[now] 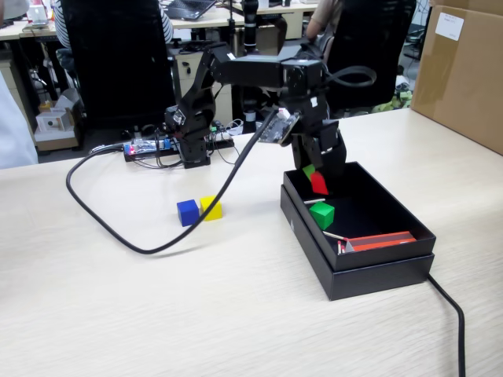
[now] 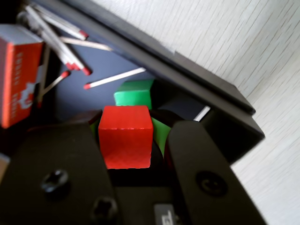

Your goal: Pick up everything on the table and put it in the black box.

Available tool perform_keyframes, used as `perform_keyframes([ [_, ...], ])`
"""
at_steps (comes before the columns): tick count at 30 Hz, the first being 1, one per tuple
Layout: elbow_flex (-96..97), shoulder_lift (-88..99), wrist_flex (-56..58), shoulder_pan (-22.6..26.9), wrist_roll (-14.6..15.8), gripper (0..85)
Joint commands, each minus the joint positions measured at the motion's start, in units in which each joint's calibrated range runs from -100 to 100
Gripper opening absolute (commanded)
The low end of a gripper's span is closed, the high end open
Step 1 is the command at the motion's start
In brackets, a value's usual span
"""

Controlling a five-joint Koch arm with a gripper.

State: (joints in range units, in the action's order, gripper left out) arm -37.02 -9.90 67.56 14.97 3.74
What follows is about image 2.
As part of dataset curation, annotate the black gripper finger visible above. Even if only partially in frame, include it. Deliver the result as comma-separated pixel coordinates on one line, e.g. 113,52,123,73
0,109,118,225
150,109,268,225

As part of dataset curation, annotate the red cube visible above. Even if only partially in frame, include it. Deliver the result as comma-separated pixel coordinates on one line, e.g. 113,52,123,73
97,105,154,169

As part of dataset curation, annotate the green cube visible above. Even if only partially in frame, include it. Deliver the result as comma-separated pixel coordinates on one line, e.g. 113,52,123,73
113,79,155,110

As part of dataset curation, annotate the black box tray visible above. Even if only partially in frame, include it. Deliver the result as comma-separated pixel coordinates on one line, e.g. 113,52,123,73
0,0,267,165

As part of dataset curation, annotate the small white strip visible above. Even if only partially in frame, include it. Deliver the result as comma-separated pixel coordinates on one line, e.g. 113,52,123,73
192,105,211,122

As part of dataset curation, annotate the red-tipped wooden match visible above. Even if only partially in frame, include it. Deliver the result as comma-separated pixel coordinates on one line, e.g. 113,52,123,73
18,11,75,68
23,6,92,76
60,37,113,52
37,45,50,108
83,67,146,90
21,9,82,71
39,70,71,97
32,4,90,40

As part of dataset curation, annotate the orange matchbox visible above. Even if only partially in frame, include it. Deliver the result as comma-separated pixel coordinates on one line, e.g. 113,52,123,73
0,24,45,129

